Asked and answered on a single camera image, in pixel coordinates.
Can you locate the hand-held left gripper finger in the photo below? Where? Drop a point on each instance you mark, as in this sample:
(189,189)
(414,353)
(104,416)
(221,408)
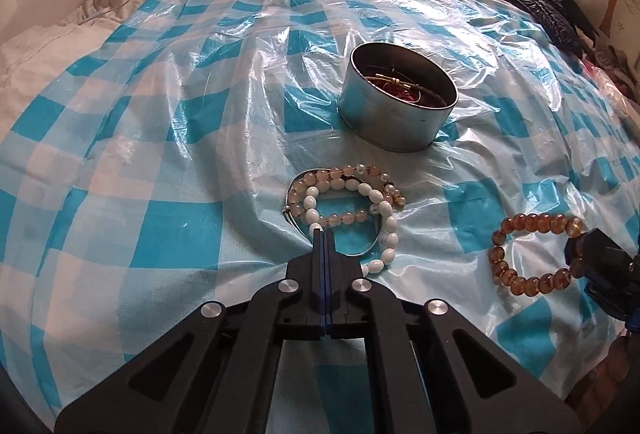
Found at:
(329,284)
(319,284)

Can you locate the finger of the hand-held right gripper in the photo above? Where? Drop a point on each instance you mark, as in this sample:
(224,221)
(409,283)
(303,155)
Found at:
(612,299)
(597,259)

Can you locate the round metal tin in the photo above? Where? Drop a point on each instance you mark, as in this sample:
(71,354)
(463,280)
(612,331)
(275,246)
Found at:
(390,123)

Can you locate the silver bangle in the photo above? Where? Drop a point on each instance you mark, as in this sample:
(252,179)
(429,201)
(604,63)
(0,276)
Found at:
(367,250)

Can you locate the blue checkered plastic sheet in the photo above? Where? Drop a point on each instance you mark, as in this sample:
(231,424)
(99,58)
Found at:
(150,163)

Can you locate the black plastic bag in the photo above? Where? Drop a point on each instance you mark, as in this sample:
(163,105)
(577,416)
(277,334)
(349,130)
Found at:
(545,8)

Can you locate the white bed quilt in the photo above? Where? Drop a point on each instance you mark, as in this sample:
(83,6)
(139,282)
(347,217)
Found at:
(50,38)

